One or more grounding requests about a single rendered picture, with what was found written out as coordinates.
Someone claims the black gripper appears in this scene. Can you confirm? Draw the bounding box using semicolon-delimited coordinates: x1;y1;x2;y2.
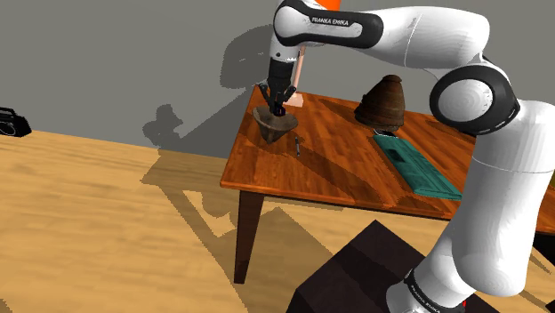
258;58;298;117

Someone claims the pink lamp with orange shade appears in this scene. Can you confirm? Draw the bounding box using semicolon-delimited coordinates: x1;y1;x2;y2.
283;0;344;109

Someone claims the brown cone-shaped bowl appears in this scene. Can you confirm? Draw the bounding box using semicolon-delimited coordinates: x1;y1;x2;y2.
252;106;300;146

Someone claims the brown wooden table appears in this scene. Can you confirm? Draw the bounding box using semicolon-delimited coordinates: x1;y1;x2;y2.
220;84;555;285

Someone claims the brown ribbed dome-shaped object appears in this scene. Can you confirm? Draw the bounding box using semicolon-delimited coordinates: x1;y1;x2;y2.
353;74;406;132

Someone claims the teal flat book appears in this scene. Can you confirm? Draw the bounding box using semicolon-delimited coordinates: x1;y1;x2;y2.
372;132;463;202

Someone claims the dark robot stand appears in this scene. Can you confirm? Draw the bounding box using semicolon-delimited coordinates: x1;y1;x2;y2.
286;219;501;313

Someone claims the black radio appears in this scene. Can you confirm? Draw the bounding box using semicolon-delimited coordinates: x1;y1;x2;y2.
0;106;33;139

